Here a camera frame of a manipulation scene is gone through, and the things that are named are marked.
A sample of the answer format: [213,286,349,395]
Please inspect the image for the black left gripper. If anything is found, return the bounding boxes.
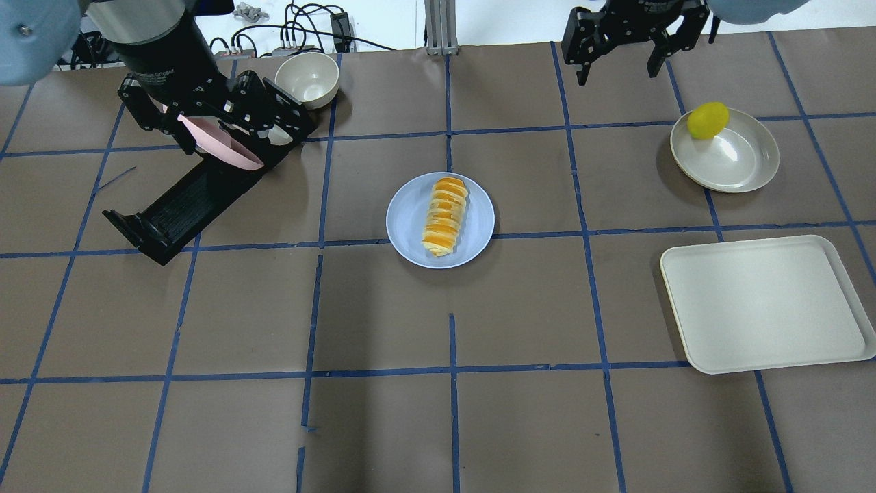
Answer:
[116,18,305,154]

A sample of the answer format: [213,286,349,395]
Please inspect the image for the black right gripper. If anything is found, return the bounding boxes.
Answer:
[561,1,710,86]

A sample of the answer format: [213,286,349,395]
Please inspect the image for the blue plate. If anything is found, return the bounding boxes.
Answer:
[385,172,495,269]

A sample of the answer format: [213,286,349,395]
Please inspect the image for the orange striped bread roll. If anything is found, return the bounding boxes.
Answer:
[420,177,469,257]

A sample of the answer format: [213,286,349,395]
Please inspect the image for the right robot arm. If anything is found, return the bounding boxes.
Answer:
[561,1,804,86]

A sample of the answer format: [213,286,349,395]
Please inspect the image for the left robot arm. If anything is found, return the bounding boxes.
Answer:
[1,1,315,153]

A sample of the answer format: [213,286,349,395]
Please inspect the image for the pink plate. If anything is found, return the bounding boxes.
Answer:
[177,114,265,171]

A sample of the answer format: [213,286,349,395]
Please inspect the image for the cream deep bowl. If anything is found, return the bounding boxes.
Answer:
[273,52,340,110]

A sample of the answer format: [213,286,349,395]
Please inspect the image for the yellow lemon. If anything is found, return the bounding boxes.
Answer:
[687,102,731,140]

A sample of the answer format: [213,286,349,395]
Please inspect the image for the black dish rack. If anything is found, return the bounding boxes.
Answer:
[103,108,316,265]

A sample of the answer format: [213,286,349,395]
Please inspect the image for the white shallow bowl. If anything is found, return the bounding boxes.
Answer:
[669,108,780,194]

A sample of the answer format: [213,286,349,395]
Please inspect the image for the white rectangular tray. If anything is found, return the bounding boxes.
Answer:
[659,235,874,375]

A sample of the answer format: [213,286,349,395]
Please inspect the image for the black cable bundle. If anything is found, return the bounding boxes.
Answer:
[209,3,398,59]

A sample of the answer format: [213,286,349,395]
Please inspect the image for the aluminium frame post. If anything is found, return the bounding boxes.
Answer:
[424,0,459,56]

